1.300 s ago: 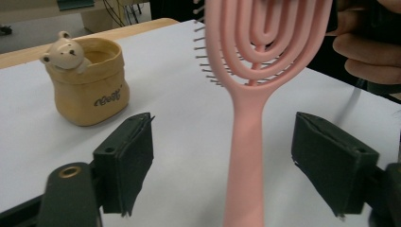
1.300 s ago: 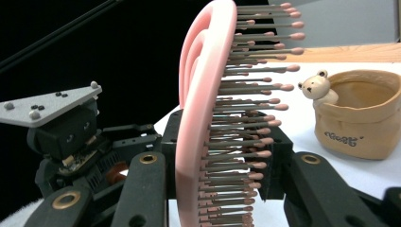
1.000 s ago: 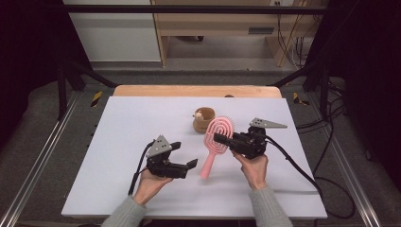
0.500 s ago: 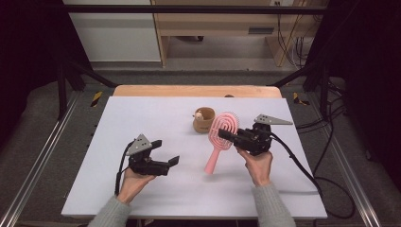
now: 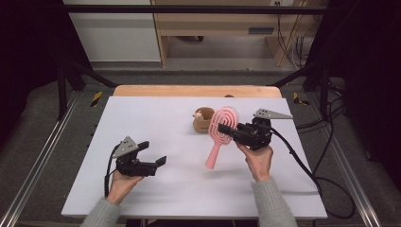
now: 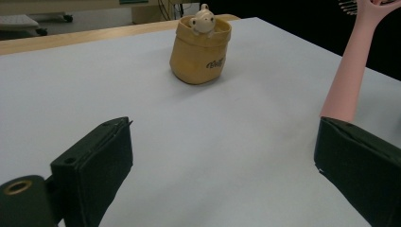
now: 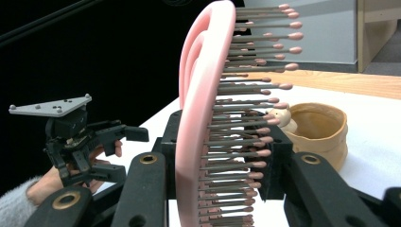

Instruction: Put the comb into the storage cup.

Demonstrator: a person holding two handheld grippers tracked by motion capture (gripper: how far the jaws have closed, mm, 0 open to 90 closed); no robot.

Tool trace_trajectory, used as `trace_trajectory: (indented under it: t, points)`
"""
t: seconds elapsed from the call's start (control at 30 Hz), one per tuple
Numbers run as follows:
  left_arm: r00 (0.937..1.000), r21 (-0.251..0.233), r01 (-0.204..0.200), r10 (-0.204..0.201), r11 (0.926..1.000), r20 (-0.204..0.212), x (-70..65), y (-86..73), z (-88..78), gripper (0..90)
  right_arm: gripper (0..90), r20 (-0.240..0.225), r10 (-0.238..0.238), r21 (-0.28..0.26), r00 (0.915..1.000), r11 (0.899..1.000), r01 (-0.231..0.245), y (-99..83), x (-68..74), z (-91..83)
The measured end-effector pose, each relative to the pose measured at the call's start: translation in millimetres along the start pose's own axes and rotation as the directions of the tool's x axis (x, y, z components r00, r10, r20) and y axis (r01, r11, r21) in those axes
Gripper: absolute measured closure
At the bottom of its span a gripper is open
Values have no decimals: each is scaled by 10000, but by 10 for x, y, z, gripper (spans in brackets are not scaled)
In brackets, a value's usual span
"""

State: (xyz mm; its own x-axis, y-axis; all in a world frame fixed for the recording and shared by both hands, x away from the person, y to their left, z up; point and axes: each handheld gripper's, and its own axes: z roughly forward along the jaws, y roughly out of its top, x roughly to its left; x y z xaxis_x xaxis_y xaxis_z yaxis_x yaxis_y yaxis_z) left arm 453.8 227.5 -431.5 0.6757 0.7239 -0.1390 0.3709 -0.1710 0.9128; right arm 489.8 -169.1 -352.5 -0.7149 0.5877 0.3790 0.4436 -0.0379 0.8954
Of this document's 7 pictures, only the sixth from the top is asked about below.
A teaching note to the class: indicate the beige wooden furniture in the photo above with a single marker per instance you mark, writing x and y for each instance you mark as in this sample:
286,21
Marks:
63,5

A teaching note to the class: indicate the yellow bag-shaped holder with bear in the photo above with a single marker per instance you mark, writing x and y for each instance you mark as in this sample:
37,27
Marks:
195,60

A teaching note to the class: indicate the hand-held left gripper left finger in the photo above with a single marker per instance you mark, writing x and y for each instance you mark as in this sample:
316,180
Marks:
94,164

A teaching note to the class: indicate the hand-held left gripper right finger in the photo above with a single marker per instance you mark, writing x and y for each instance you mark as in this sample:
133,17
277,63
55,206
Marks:
362,167

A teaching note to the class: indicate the white chair base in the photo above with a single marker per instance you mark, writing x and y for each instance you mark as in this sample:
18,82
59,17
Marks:
19,22

